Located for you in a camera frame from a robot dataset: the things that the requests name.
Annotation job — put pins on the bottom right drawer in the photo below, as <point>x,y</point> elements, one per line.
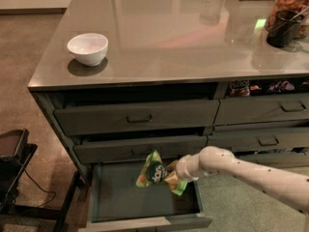
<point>279,160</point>

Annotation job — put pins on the open bottom left drawer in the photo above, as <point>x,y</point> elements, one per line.
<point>118,205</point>

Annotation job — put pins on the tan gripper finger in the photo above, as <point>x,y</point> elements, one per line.
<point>172,166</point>
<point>172,178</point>

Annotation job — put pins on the white ceramic bowl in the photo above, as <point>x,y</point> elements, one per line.
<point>88,49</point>

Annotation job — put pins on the orange snack bag in drawer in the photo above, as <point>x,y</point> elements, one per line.
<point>239,88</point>

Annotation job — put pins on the green rice chip bag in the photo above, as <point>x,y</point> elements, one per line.
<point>153,173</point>

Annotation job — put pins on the middle left drawer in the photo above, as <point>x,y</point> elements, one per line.
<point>138,149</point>

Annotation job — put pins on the purple snack bag in drawer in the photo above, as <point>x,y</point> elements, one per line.
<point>284,86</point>

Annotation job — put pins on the black mesh cup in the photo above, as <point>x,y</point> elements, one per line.
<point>284,28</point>

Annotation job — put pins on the middle right drawer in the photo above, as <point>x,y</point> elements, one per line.
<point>260,140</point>

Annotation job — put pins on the black stand with cable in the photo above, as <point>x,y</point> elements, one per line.
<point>15,155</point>

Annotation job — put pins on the glass jar of snacks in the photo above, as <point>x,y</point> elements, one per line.
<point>280,5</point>

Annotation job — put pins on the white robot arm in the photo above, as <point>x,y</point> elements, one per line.
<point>289,188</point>

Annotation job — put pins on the top left drawer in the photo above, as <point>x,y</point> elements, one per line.
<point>140,116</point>

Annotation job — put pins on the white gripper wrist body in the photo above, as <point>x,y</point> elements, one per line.
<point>182,169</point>

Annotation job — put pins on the grey kitchen island counter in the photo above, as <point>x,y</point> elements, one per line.
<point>164,51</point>

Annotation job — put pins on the top right drawer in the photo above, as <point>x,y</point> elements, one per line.
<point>263,109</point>

